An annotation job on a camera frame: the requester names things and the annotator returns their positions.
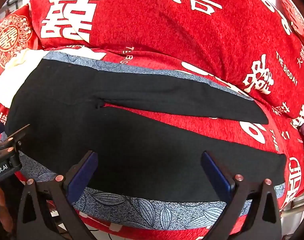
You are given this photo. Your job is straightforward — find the red pillow with round ornament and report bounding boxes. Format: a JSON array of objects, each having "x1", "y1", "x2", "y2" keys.
[{"x1": 0, "y1": 4, "x2": 40, "y2": 68}]

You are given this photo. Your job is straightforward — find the blue leaf-patterned mat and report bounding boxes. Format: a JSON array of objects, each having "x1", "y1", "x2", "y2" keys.
[{"x1": 17, "y1": 51, "x2": 286, "y2": 230}]

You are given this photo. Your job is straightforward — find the red patterned pillow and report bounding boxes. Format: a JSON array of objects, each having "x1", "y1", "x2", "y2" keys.
[{"x1": 277, "y1": 0, "x2": 304, "y2": 47}]

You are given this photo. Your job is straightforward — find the cream white cloth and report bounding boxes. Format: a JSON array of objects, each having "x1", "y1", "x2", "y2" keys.
[{"x1": 0, "y1": 49, "x2": 50, "y2": 108}]

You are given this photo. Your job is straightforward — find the red printed blanket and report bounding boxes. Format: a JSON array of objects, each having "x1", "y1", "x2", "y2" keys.
[{"x1": 0, "y1": 0, "x2": 304, "y2": 240}]

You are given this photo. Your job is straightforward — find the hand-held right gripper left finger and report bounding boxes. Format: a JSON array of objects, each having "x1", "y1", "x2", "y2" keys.
[{"x1": 16, "y1": 150, "x2": 99, "y2": 240}]

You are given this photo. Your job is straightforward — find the person's left hand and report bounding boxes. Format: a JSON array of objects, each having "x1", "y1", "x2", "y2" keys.
[{"x1": 0, "y1": 185, "x2": 15, "y2": 233}]

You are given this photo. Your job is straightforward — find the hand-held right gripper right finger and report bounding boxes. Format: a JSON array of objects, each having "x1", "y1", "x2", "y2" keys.
[{"x1": 201, "y1": 151, "x2": 282, "y2": 240}]

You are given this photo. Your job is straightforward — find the metal bed rail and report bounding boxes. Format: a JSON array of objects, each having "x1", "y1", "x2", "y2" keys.
[{"x1": 279, "y1": 194, "x2": 304, "y2": 218}]

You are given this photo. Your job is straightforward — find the black pants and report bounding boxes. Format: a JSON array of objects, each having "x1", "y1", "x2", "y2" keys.
[{"x1": 5, "y1": 59, "x2": 287, "y2": 203}]

